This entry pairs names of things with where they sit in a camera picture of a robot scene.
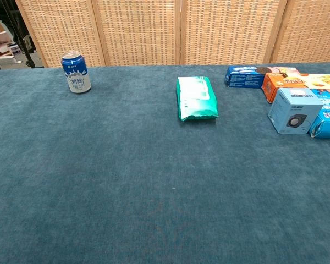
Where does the blue white milk can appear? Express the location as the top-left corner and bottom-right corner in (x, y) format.
(60, 51), (92, 94)

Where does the small light blue speaker box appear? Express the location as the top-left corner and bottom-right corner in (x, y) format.
(267, 87), (323, 135)

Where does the wooden wicker folding screen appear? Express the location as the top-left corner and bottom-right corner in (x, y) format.
(15, 0), (330, 68)

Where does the black tripod stand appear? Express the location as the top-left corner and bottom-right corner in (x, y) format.
(4, 0), (37, 69)

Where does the blue velvet table cloth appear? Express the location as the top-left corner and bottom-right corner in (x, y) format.
(0, 62), (330, 264)

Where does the orange biscuit box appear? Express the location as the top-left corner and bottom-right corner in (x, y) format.
(261, 72), (330, 104)

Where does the light blue snack box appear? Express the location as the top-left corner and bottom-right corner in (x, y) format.
(309, 88), (330, 139)

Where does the green wet wipes pack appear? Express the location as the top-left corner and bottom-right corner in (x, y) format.
(177, 76), (219, 122)

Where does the dark blue cookie box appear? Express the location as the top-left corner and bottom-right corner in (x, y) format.
(224, 65), (300, 89)

